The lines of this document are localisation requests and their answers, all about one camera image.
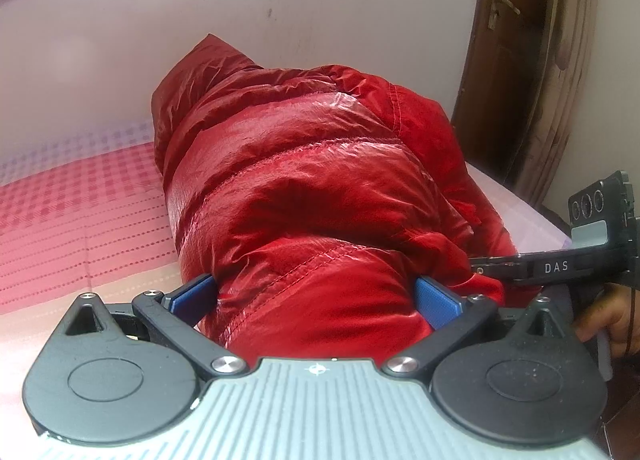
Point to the brown wooden door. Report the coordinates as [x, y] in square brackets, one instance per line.
[530, 65]

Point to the pink checked bed sheet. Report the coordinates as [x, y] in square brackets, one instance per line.
[75, 220]

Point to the red puffer jacket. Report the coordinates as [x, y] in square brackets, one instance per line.
[310, 180]

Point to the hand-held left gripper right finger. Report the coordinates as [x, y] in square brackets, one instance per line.
[437, 301]

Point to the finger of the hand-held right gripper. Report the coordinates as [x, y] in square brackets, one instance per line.
[500, 269]

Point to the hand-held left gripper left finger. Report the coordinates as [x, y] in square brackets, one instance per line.
[192, 292]

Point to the person's right hand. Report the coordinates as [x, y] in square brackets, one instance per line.
[607, 315]

